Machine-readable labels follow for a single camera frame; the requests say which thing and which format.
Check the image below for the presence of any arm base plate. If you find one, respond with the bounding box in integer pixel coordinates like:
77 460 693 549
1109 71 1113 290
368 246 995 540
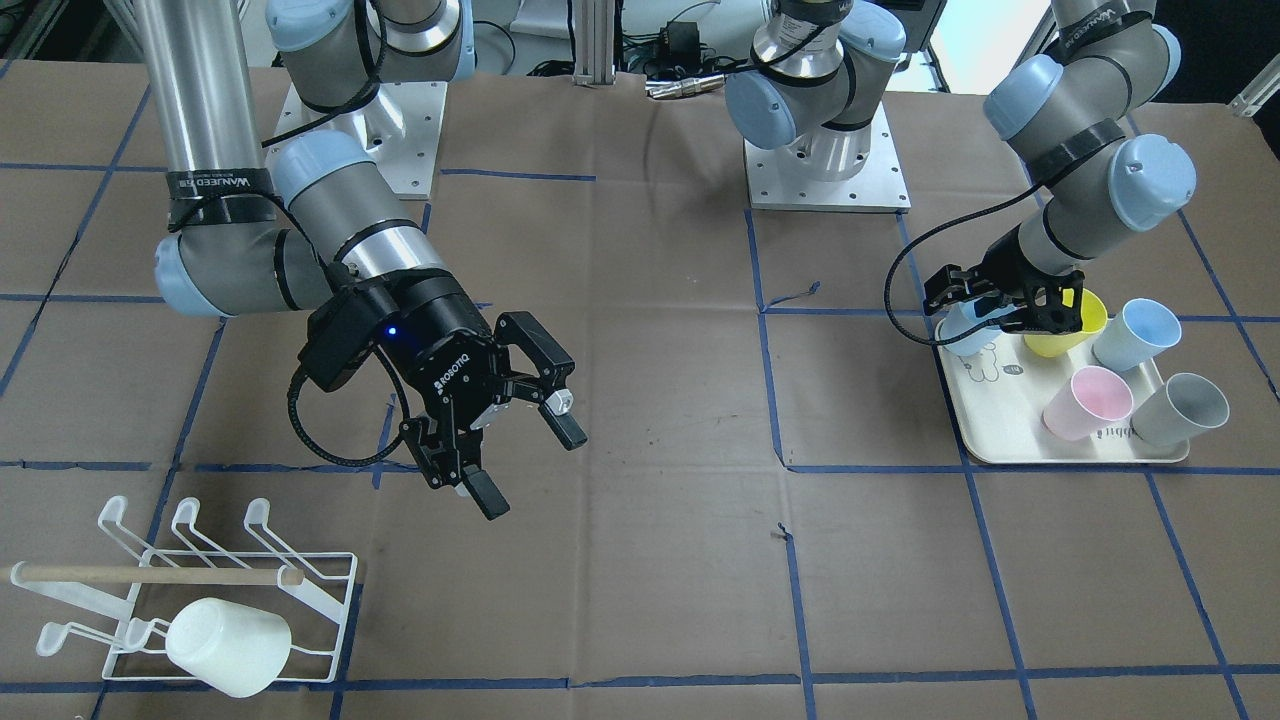
742 105 913 213
275 78 448 200

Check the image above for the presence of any white plastic cup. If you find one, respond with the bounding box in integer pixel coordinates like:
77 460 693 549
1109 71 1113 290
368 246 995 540
165 597 292 698

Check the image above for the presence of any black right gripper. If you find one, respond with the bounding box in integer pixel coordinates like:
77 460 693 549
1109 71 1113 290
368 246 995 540
300 268 588 521

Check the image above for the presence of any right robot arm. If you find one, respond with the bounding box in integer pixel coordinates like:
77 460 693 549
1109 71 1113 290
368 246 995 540
134 1 588 519

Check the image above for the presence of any light blue cup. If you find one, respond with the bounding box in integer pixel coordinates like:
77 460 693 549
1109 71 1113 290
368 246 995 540
1092 299 1181 373
934 299 1015 357

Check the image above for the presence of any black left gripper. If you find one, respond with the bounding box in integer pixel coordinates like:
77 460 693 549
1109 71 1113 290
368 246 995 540
925 222 1087 334

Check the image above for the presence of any pink plastic cup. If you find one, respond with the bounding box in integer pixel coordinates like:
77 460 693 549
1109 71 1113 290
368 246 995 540
1041 366 1135 441

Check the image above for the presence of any grey plastic cup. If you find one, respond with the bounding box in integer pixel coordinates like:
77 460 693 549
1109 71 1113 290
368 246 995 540
1130 373 1231 446

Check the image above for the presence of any yellow plastic cup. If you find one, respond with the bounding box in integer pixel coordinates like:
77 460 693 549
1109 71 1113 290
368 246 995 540
1023 290 1108 357

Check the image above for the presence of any black power adapter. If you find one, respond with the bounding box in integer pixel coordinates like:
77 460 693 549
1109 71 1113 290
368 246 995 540
658 20 701 65

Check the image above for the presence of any white wire cup rack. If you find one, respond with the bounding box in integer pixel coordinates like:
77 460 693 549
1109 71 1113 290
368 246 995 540
4 496 358 685

